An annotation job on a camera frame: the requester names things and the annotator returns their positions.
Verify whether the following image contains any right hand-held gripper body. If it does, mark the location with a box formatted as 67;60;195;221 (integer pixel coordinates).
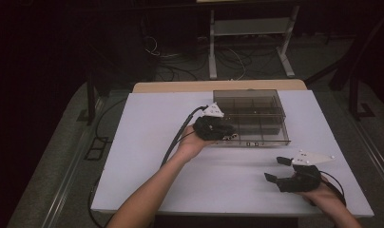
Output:
277;149;337;194

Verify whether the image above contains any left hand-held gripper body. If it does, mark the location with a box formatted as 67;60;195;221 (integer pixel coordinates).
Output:
192;102;226;143

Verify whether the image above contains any smoky clear divided drawer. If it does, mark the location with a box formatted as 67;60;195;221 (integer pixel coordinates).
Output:
216;96;292;148

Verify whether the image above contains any smoky clear drawer box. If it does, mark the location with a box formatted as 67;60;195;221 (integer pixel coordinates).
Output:
212;88;292;148

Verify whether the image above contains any person's left hand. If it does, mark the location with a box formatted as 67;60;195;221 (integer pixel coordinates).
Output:
176;124;216;163

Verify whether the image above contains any person's right hand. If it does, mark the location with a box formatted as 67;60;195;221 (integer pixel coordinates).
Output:
295;176;344;209

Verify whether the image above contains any wooden table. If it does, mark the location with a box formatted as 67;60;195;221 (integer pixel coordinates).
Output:
131;79;308;94

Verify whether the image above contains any black metal stand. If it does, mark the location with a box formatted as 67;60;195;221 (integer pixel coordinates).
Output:
77;70;101;126
305;47;376;122

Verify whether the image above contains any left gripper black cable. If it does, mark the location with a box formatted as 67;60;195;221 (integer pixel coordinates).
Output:
160;104;210;168

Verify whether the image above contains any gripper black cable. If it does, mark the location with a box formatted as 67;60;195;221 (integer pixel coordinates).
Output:
160;104;210;168
318;170;348;207

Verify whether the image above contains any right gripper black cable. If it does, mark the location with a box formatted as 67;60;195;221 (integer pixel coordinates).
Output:
318;170;348;207

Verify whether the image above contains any tangle of black floor cables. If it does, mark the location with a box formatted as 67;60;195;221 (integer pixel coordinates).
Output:
154;44;289;82

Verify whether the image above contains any metal floor rail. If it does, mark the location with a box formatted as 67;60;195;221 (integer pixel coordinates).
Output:
349;116;384;192
40;94;109;228

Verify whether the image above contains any white metal desk frame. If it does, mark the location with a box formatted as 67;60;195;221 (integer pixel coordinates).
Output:
196;0;301;81

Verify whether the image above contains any white floor cable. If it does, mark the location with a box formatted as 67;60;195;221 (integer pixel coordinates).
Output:
144;35;182;59

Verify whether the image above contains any black floor cable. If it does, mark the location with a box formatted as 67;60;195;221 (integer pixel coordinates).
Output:
94;97;128;144

